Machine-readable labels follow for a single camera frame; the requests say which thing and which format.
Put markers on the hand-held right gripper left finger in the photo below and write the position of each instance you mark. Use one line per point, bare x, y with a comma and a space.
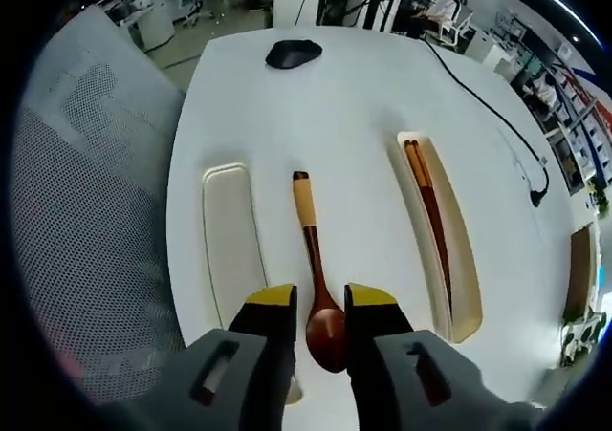
268, 335

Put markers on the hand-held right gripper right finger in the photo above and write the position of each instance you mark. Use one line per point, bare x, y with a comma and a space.
378, 326

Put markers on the beige cutlery case base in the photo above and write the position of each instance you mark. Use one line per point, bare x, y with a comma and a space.
471, 307

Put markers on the beige cutlery case lid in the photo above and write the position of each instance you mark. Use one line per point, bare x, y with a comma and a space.
227, 240

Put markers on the wooden spoon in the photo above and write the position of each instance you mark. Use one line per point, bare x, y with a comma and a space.
306, 201

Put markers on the brown wooden box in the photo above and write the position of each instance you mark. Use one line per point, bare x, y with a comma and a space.
583, 268

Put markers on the grey mesh office chair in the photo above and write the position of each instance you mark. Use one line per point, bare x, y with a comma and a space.
86, 211

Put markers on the background green plant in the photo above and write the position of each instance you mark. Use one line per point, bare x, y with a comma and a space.
600, 197

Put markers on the black computer mouse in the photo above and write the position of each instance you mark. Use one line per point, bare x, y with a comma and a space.
294, 54

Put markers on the shelf of white storage bins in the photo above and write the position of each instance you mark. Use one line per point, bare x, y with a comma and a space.
588, 125

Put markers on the white office chair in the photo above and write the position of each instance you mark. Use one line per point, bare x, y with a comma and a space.
456, 27

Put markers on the white cabinet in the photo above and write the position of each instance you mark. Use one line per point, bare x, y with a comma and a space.
153, 20

